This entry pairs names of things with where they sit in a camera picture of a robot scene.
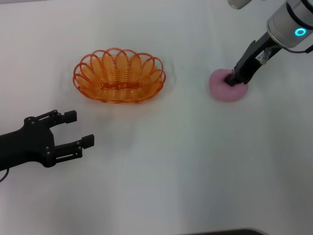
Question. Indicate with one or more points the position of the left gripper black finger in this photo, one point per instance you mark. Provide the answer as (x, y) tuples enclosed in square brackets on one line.
[(88, 141), (71, 116)]

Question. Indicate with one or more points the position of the orange woven plastic basket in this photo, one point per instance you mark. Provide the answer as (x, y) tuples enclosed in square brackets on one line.
[(119, 85)]

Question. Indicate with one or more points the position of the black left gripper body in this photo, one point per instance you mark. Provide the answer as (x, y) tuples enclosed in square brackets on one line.
[(27, 144)]

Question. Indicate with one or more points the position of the dark robot torso edge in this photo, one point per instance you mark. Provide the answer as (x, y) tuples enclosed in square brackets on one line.
[(227, 232)]

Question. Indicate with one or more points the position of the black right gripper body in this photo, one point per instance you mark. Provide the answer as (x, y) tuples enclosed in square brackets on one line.
[(249, 63)]

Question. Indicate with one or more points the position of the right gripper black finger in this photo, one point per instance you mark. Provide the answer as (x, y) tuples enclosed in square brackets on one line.
[(242, 82), (231, 80)]

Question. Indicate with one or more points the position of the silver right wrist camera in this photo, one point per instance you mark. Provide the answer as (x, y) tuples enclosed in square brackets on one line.
[(238, 3)]

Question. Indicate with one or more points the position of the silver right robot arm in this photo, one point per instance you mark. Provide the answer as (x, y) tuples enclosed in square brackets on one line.
[(283, 22)]

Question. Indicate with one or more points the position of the pink peach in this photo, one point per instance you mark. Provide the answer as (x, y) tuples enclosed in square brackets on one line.
[(220, 90)]

